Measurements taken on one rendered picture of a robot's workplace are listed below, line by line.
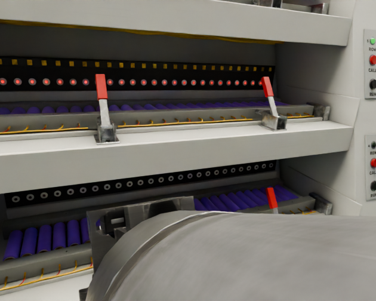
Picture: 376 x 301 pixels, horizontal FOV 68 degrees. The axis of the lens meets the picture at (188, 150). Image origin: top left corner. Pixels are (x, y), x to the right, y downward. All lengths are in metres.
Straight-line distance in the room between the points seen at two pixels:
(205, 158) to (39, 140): 0.22
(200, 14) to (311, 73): 0.31
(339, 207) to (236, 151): 0.28
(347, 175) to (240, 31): 0.33
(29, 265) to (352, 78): 0.58
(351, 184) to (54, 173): 0.50
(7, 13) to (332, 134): 0.50
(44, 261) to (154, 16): 0.35
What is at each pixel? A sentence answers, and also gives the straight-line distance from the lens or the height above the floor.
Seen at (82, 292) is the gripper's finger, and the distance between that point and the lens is 0.26.
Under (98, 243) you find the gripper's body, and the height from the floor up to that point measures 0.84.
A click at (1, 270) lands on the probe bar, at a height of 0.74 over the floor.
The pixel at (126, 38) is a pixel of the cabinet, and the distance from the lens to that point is 0.59.
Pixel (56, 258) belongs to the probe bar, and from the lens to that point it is 0.44.
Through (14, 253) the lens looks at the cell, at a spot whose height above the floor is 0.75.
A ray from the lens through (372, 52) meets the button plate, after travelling 0.63.
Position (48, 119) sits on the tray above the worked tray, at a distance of 0.42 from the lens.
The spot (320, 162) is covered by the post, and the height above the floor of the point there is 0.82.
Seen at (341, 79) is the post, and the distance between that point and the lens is 0.60.
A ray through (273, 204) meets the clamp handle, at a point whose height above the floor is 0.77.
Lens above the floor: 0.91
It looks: 5 degrees down
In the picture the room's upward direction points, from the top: 4 degrees counter-clockwise
